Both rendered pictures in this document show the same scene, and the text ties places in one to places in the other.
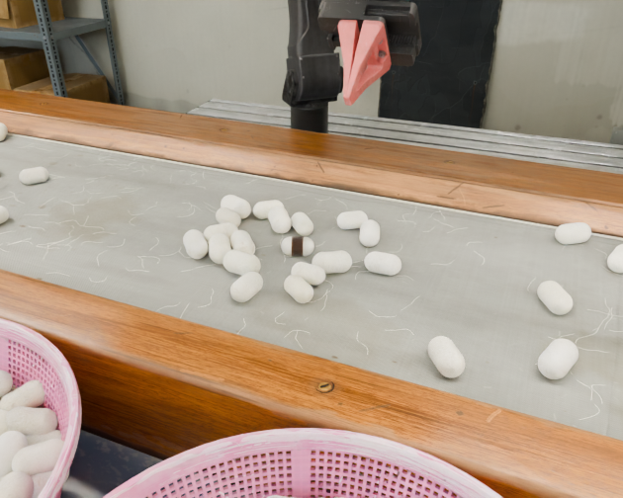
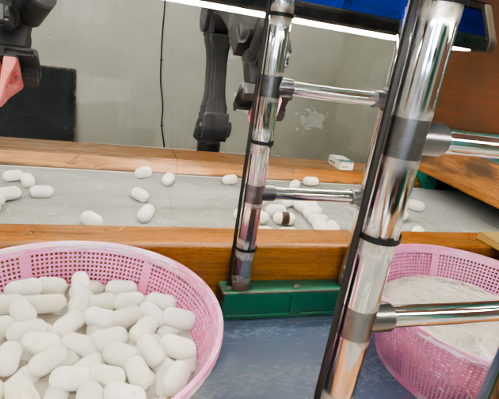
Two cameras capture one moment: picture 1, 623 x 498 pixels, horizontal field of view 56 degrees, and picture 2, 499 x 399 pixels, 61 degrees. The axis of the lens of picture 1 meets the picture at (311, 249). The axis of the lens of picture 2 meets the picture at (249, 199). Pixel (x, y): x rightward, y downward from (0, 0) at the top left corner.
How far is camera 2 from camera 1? 0.24 m
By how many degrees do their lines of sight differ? 39
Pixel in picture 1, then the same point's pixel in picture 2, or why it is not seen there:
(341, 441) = (47, 246)
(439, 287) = (78, 199)
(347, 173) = (0, 153)
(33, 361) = not seen: outside the picture
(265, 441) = (2, 253)
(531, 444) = (140, 233)
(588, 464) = (165, 234)
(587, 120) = not seen: hidden behind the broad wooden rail
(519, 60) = (93, 113)
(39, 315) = not seen: outside the picture
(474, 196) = (87, 161)
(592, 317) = (158, 201)
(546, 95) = (114, 135)
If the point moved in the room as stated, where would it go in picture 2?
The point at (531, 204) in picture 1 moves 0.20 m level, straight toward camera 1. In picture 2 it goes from (119, 162) to (119, 199)
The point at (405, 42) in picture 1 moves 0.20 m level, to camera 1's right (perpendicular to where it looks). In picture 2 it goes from (32, 73) to (138, 81)
